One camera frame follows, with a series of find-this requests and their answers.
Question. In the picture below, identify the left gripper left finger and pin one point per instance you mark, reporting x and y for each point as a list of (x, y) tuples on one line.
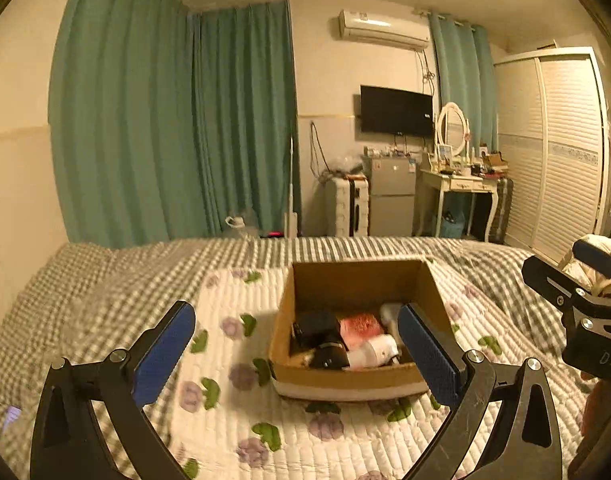
[(155, 354)]

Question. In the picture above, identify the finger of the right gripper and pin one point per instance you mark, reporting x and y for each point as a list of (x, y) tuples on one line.
[(595, 257), (556, 287)]

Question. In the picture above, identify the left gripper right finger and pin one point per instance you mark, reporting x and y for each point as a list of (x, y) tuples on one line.
[(436, 354)]

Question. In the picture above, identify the white plastic bottle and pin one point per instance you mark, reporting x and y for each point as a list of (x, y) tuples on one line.
[(373, 352)]

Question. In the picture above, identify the pink rose box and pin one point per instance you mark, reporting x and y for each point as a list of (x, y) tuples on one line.
[(359, 328)]

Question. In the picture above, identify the person's right hand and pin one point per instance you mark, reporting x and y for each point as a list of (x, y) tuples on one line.
[(593, 458)]

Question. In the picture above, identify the grey checked bedsheet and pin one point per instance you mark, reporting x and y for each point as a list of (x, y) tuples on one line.
[(89, 300)]

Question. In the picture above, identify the floral white quilt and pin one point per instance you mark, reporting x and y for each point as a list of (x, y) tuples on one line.
[(229, 422)]

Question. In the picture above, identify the brown cardboard box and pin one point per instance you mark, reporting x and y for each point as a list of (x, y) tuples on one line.
[(379, 287)]

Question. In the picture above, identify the white vanity table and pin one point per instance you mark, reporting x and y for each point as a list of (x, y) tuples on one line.
[(443, 183)]

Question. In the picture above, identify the white louvered wardrobe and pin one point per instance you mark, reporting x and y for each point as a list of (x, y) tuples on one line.
[(555, 135)]

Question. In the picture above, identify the black smartphone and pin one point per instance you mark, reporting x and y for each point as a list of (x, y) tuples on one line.
[(315, 329)]

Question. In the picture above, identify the oval white mirror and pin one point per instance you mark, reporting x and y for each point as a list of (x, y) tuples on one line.
[(452, 132)]

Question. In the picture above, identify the grey mini fridge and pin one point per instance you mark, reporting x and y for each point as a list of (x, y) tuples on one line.
[(392, 191)]

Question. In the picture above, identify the white stick vacuum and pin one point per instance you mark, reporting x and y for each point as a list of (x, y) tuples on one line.
[(291, 217)]

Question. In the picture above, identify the white suitcase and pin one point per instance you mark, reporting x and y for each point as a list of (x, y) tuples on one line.
[(347, 206)]

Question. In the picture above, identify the green curtain right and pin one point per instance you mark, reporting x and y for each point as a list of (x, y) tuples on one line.
[(466, 75)]

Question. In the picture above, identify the green curtain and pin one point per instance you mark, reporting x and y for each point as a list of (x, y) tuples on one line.
[(466, 75), (165, 122)]

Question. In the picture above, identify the green curtain left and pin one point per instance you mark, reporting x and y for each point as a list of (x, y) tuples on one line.
[(165, 122)]

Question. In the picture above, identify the white air conditioner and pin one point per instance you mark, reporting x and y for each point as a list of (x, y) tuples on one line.
[(380, 29)]

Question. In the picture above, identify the black wall television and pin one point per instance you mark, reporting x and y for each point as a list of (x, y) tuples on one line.
[(397, 112)]

